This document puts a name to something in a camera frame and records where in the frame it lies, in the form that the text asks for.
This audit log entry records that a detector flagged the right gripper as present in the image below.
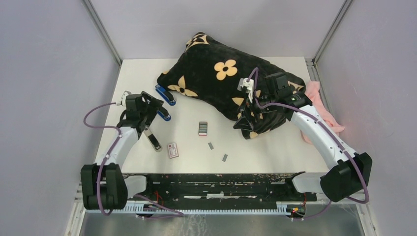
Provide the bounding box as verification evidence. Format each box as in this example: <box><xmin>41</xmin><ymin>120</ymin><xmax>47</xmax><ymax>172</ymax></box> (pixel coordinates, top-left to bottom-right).
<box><xmin>233</xmin><ymin>90</ymin><xmax>278</xmax><ymax>130</ymax></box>

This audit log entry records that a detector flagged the blue stapler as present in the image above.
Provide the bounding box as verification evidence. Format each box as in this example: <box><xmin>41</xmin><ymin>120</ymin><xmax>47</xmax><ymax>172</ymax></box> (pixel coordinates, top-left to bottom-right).
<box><xmin>155</xmin><ymin>85</ymin><xmax>176</xmax><ymax>106</ymax></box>
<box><xmin>158</xmin><ymin>110</ymin><xmax>172</xmax><ymax>121</ymax></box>

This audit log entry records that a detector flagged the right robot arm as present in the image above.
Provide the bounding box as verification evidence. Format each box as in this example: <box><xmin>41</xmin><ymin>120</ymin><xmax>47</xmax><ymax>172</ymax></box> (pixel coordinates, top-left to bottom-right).
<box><xmin>233</xmin><ymin>68</ymin><xmax>372</xmax><ymax>204</ymax></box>

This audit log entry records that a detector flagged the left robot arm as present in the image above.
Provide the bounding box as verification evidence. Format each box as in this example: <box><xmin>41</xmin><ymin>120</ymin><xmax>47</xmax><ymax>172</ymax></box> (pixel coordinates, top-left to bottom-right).
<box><xmin>80</xmin><ymin>91</ymin><xmax>171</xmax><ymax>216</ymax></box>

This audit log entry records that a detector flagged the grey beige stapler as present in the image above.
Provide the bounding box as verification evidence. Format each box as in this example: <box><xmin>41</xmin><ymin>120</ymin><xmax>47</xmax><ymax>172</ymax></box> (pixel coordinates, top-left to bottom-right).
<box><xmin>143</xmin><ymin>127</ymin><xmax>162</xmax><ymax>152</ymax></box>

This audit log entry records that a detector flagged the open box of staples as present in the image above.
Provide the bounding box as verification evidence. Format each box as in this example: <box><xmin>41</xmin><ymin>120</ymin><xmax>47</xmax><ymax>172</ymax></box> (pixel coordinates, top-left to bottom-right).
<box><xmin>198</xmin><ymin>121</ymin><xmax>208</xmax><ymax>136</ymax></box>

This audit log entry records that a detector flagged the closed red white staple box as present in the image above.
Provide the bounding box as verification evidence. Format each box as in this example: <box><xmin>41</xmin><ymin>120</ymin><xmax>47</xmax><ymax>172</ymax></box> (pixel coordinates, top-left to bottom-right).
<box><xmin>168</xmin><ymin>143</ymin><xmax>179</xmax><ymax>159</ymax></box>

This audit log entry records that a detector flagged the black pillow with beige flowers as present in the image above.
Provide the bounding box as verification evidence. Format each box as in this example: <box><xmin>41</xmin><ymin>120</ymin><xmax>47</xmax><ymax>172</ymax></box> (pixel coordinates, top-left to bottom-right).
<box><xmin>157</xmin><ymin>32</ymin><xmax>306</xmax><ymax>121</ymax></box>

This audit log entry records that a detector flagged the pink cloth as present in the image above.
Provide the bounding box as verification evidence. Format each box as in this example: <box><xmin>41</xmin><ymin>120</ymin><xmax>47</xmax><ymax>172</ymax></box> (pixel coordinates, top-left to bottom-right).
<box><xmin>305</xmin><ymin>81</ymin><xmax>345</xmax><ymax>135</ymax></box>

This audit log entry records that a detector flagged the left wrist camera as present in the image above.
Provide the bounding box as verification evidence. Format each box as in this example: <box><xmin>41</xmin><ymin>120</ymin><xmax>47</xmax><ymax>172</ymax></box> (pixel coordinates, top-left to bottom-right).
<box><xmin>119</xmin><ymin>90</ymin><xmax>132</xmax><ymax>107</ymax></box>

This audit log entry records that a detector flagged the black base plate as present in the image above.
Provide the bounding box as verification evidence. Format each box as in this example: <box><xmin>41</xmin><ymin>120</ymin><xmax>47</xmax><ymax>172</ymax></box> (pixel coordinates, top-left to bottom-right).
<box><xmin>141</xmin><ymin>173</ymin><xmax>317</xmax><ymax>210</ymax></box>

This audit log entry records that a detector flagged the white cable duct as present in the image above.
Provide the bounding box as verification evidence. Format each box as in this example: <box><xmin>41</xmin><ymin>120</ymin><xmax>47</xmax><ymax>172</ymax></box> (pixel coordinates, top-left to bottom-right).
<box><xmin>85</xmin><ymin>202</ymin><xmax>307</xmax><ymax>216</ymax></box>

